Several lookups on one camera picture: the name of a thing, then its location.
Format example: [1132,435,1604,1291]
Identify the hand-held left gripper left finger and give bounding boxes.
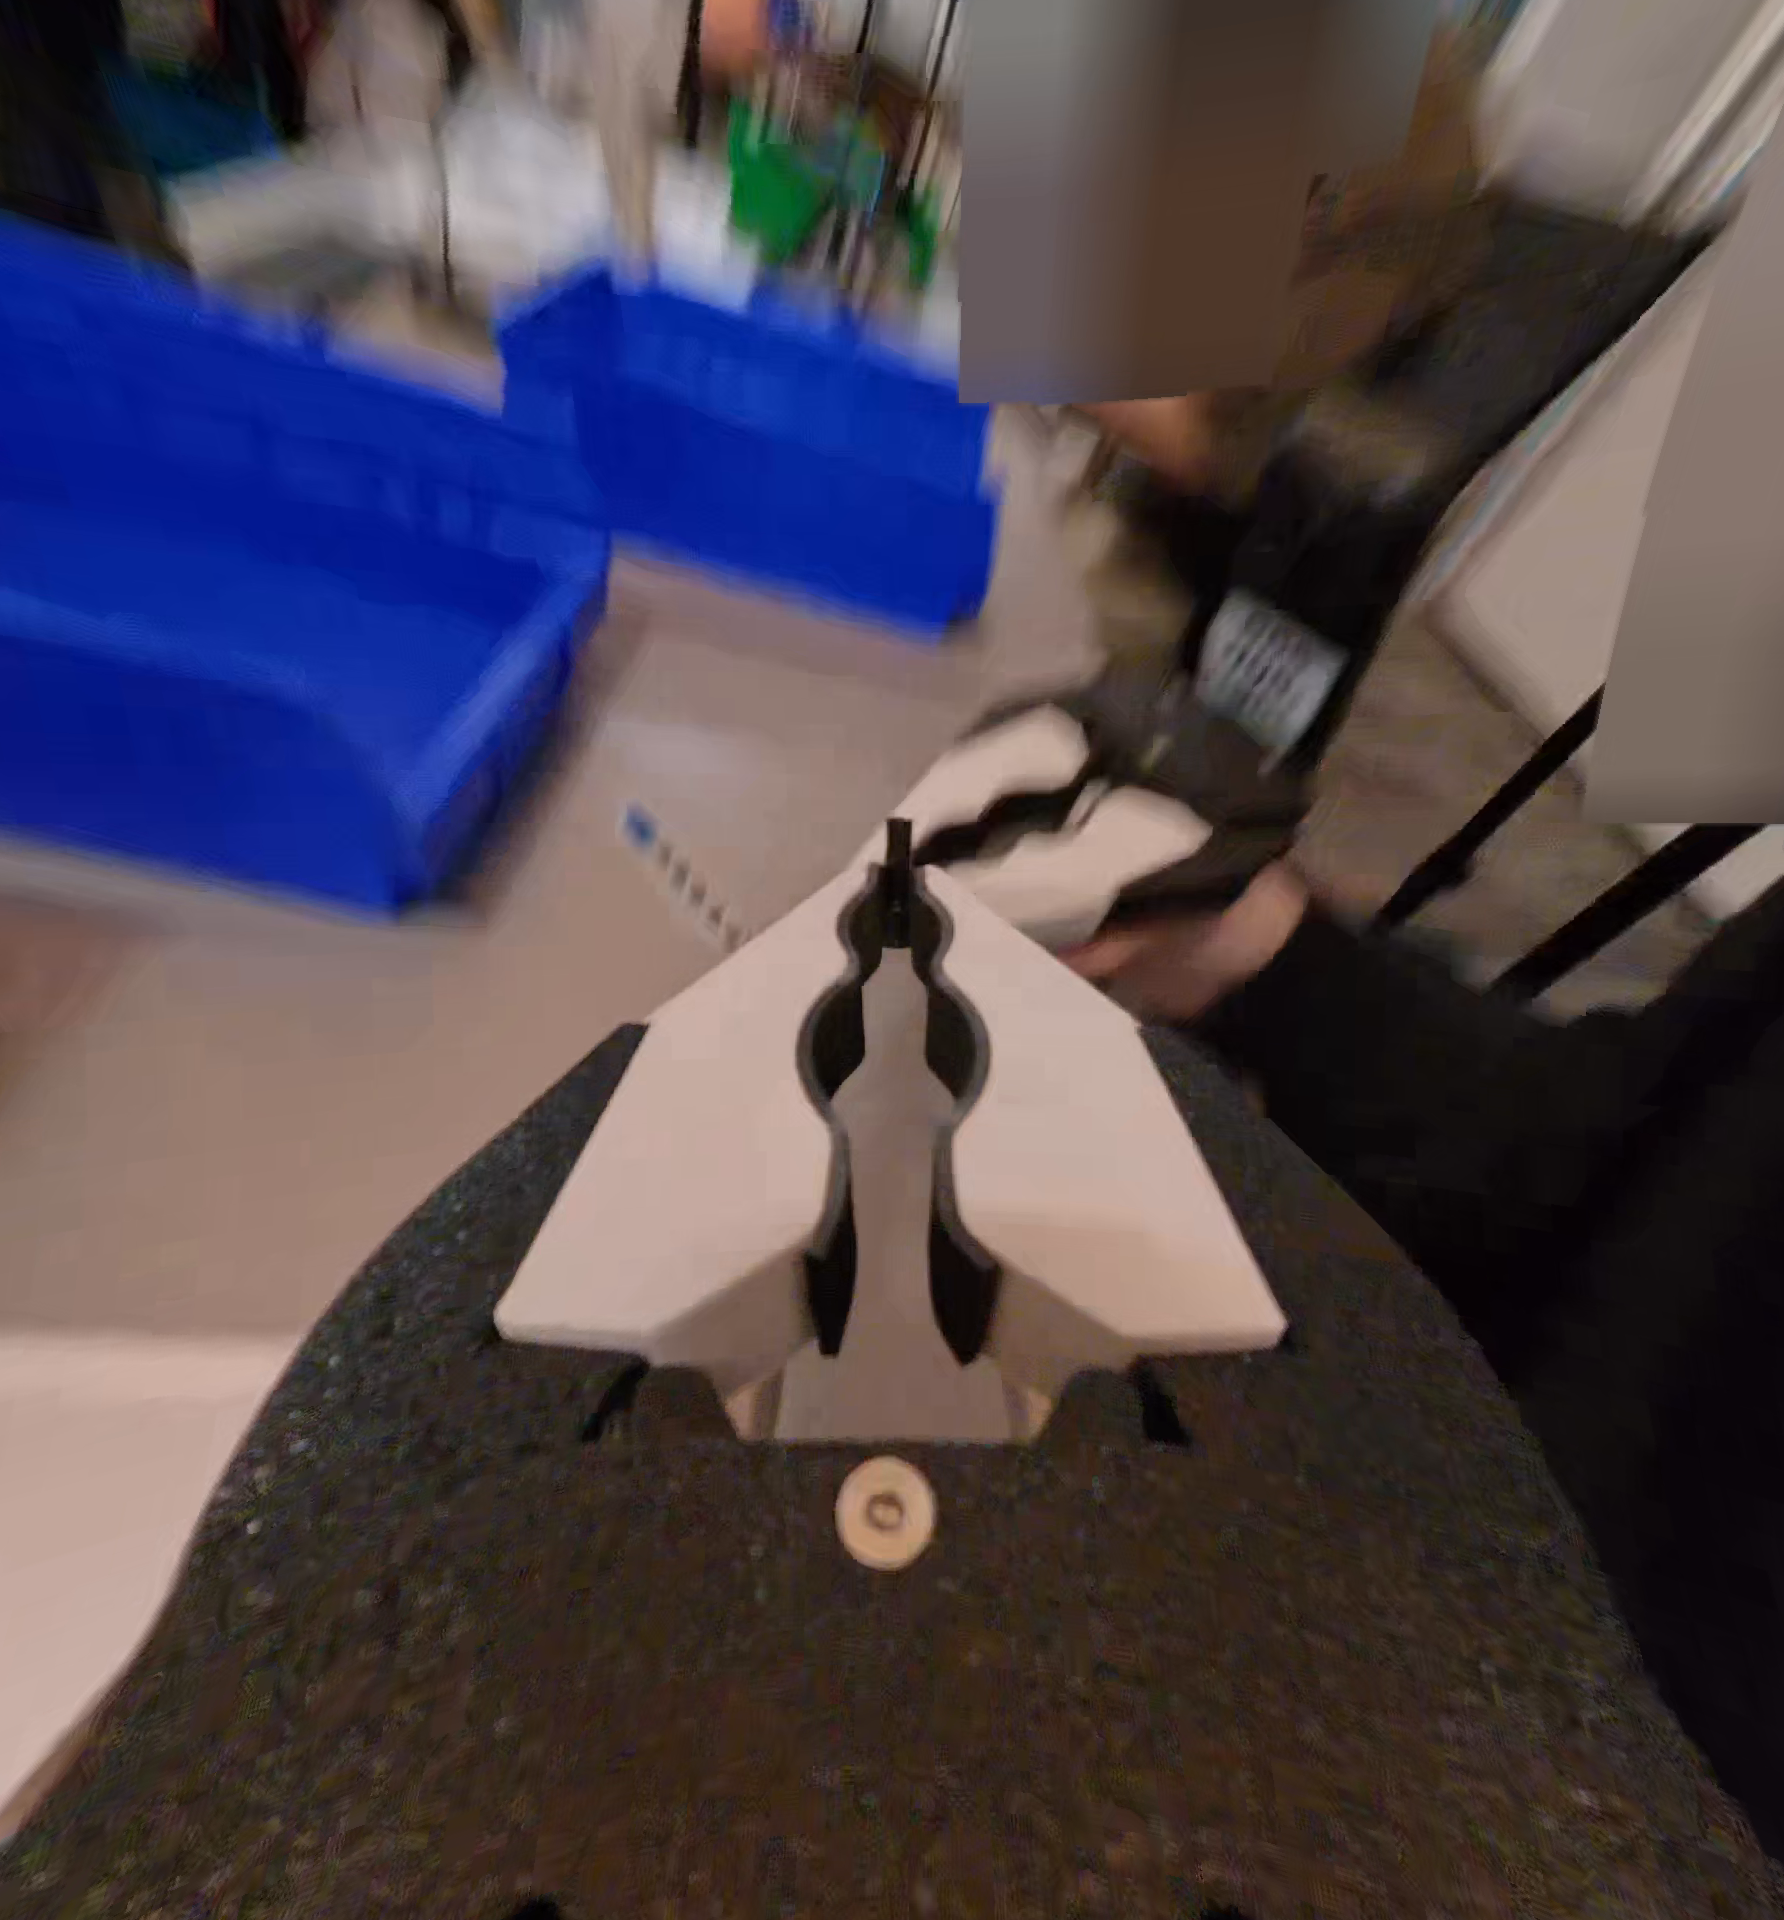
[495,875,887,1373]

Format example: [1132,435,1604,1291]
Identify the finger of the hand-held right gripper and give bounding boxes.
[965,786,1211,948]
[903,702,1097,867]

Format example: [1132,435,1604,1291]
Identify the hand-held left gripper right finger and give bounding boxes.
[912,875,1291,1373]

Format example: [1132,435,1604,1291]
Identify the light grey toy beam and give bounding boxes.
[621,807,757,949]

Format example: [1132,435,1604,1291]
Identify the person's right forearm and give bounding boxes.
[1209,854,1784,1381]

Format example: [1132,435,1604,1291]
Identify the light grey desk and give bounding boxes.
[0,555,1720,1352]

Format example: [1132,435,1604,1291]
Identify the person's right hand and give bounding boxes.
[1059,861,1316,1026]

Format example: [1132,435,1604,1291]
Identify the blue plastic bin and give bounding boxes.
[495,266,1004,634]
[0,206,612,922]

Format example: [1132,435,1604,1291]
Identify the green plastic item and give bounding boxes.
[725,88,941,289]

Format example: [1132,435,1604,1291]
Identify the person's black clothing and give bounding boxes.
[1476,1275,1784,1920]

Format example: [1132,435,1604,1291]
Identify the black metal frame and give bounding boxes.
[1375,687,1784,1004]

